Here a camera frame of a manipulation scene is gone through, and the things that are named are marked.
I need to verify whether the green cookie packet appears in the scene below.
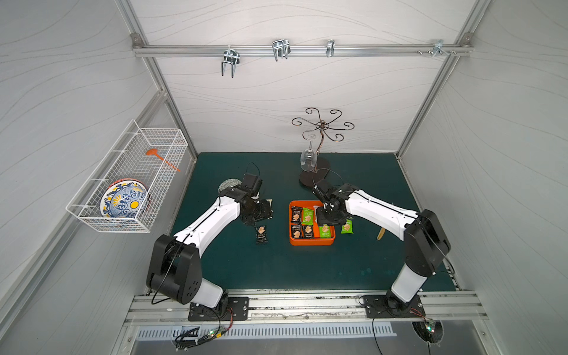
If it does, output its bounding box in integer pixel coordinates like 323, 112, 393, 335
301, 207, 314, 226
319, 224, 333, 239
340, 219, 354, 235

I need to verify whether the black cookie packet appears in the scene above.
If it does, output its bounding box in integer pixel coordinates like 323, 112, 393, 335
291, 225, 303, 239
255, 226, 268, 244
302, 225, 314, 239
291, 206, 303, 224

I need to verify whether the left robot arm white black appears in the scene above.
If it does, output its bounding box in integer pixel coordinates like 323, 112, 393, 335
146, 187, 273, 309

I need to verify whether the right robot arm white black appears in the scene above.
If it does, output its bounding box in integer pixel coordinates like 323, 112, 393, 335
313, 180, 451, 312

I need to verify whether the orange storage box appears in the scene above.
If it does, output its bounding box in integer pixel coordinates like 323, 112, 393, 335
288, 201, 337, 246

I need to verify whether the metal glass holder stand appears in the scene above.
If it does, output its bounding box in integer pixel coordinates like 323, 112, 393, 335
291, 107, 355, 188

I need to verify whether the green patterned bowl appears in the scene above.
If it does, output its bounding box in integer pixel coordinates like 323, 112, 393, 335
218, 178, 242, 192

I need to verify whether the golden knife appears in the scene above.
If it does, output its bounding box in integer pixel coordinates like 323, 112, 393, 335
377, 228, 386, 241

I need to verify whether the clear wine glass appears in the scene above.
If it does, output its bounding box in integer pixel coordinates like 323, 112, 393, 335
300, 131, 321, 172

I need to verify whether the orange spatula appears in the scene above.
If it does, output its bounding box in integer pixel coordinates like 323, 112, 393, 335
146, 148, 180, 172

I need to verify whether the colourful patterned plate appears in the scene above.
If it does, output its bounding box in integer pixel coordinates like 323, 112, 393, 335
100, 179, 147, 218

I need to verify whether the white vent grille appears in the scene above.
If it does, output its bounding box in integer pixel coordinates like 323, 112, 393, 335
136, 320, 396, 342

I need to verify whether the metal hook small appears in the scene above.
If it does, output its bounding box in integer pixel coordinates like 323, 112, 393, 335
325, 39, 335, 58

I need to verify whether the metal hook left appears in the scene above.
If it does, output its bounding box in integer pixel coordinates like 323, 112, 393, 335
221, 48, 241, 78

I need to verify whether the metal hook middle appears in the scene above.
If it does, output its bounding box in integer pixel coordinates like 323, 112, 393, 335
272, 39, 291, 62

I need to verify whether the metal hook right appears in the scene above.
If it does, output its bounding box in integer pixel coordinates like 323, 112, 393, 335
417, 40, 456, 58

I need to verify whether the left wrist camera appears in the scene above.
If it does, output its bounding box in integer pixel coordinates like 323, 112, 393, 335
241, 173, 263, 196

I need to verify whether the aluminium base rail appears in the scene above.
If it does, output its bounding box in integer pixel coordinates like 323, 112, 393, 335
124, 289, 489, 325

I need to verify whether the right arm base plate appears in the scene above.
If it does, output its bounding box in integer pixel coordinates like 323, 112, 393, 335
359, 292, 426, 320

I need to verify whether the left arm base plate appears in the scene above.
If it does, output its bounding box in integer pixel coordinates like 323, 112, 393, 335
187, 297, 249, 322

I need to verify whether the cable bundle with board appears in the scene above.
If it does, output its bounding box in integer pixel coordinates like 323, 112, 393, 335
172, 305, 235, 351

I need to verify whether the white wire basket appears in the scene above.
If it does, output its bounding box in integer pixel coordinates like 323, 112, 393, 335
66, 121, 187, 233

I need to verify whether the aluminium top rail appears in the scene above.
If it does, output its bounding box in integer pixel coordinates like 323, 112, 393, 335
133, 44, 474, 59

